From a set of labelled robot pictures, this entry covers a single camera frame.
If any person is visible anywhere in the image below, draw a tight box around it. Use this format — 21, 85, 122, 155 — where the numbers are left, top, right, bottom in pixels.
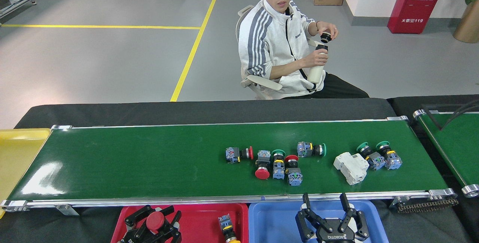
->
238, 0, 370, 99

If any red mushroom push button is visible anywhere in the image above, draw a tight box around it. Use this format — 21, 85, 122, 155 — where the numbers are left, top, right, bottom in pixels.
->
225, 146, 254, 164
146, 211, 165, 231
285, 155, 303, 187
255, 150, 271, 180

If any potted plant in gold pot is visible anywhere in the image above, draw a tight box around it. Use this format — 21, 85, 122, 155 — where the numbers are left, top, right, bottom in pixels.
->
453, 0, 479, 43

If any person's left hand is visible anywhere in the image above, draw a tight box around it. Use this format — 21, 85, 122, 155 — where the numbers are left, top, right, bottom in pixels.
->
318, 22, 338, 42

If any blue plastic tray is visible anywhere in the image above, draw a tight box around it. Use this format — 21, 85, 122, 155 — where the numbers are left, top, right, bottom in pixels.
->
248, 199, 390, 243

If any green mushroom push button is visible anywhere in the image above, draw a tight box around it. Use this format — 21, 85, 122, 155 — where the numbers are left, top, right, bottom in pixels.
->
356, 142, 386, 171
272, 149, 286, 180
297, 141, 327, 158
376, 141, 403, 170

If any person's right hand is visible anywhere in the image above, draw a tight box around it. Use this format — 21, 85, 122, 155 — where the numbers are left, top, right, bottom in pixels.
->
301, 47, 329, 68

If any yellow push button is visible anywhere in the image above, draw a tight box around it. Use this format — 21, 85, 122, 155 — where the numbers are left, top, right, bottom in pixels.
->
218, 215, 241, 243

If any red plastic tray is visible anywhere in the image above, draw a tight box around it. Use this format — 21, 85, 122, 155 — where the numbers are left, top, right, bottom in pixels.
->
111, 203, 249, 243

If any white circuit breaker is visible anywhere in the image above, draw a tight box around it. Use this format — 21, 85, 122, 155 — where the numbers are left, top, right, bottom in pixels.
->
333, 152, 370, 186

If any office chair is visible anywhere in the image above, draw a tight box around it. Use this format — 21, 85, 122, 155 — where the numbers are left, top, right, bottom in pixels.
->
236, 5, 283, 100

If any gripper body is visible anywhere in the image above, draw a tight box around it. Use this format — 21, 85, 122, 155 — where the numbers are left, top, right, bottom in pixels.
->
119, 232, 176, 243
316, 221, 356, 243

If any conveyor drive chain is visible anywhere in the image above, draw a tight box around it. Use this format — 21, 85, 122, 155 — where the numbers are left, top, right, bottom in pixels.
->
390, 197, 459, 214

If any black guide bracket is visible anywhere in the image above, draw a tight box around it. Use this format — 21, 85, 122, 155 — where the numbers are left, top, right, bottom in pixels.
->
421, 99, 479, 131

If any short green belt conveyor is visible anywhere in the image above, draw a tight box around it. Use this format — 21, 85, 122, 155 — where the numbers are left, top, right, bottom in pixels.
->
413, 109, 479, 198

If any white drink bottle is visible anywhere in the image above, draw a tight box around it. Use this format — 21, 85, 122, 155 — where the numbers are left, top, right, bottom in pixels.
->
308, 44, 329, 84

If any red fire extinguisher box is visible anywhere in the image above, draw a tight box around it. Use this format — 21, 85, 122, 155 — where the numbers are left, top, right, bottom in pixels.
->
387, 0, 448, 34

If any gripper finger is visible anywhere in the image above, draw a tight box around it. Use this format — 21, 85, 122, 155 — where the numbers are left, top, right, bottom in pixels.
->
296, 193, 322, 242
160, 205, 183, 242
341, 194, 370, 240
125, 205, 154, 238

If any yellow plastic tray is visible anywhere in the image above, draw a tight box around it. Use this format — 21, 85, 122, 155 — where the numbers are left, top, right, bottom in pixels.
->
0, 128, 51, 219

